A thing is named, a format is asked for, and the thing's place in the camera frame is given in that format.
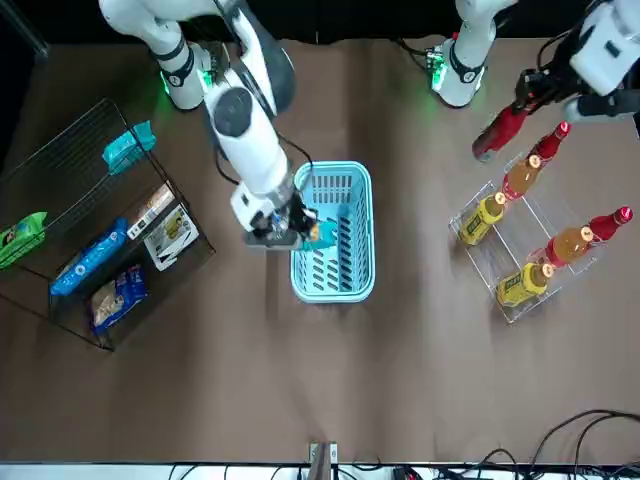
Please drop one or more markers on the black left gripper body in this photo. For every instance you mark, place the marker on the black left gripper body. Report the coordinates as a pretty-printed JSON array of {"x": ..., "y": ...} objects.
[{"x": 567, "y": 55}]

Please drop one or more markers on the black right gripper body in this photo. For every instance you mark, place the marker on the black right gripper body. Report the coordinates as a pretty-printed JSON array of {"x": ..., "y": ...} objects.
[{"x": 300, "y": 215}]

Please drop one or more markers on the teal chips bag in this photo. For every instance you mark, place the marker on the teal chips bag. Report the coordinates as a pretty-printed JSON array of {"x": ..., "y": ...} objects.
[
  {"x": 127, "y": 147},
  {"x": 324, "y": 237}
]

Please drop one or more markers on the red cola bottle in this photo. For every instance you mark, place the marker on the red cola bottle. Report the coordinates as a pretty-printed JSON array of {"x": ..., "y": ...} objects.
[
  {"x": 549, "y": 142},
  {"x": 607, "y": 225},
  {"x": 500, "y": 132}
]

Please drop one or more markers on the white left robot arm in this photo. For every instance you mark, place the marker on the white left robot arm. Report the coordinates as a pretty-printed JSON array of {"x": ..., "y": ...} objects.
[{"x": 465, "y": 50}]

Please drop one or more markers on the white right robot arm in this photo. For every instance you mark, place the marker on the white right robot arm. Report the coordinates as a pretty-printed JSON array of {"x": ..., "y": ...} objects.
[{"x": 250, "y": 140}]

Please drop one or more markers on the light blue plastic basket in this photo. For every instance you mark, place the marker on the light blue plastic basket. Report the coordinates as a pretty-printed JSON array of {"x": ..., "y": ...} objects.
[{"x": 350, "y": 280}]

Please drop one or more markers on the orange tea bottle red label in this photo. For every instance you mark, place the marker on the orange tea bottle red label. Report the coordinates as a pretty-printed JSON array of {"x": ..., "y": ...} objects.
[
  {"x": 567, "y": 245},
  {"x": 522, "y": 177}
]

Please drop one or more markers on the yellow label tea bottle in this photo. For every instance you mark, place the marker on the yellow label tea bottle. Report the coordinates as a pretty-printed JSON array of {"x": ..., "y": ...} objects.
[
  {"x": 480, "y": 220},
  {"x": 522, "y": 287}
]

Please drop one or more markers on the clear acrylic bottle tray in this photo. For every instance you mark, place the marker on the clear acrylic bottle tray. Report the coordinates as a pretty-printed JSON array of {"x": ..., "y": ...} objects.
[{"x": 505, "y": 260}]

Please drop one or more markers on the dark blue nut bag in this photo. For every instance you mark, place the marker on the dark blue nut bag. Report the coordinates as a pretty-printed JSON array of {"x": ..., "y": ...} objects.
[{"x": 117, "y": 295}]

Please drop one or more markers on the light blue snack bag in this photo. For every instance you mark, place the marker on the light blue snack bag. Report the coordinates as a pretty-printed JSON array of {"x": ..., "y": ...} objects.
[{"x": 90, "y": 257}]

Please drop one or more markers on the green snack bag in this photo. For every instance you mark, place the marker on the green snack bag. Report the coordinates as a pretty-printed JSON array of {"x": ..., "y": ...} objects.
[{"x": 20, "y": 240}]

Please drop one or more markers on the white yellow snack packet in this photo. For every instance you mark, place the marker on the white yellow snack packet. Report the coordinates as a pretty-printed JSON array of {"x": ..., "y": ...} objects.
[{"x": 172, "y": 237}]

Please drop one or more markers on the beige snack box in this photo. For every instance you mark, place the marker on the beige snack box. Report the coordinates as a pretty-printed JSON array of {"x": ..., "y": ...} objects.
[{"x": 150, "y": 210}]

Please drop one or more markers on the aluminium camera post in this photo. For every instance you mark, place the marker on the aluminium camera post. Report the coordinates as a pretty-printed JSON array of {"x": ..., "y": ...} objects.
[{"x": 322, "y": 462}]

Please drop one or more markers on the aluminium frame post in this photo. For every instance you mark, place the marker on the aluminium frame post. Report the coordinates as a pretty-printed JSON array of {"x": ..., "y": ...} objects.
[{"x": 32, "y": 30}]

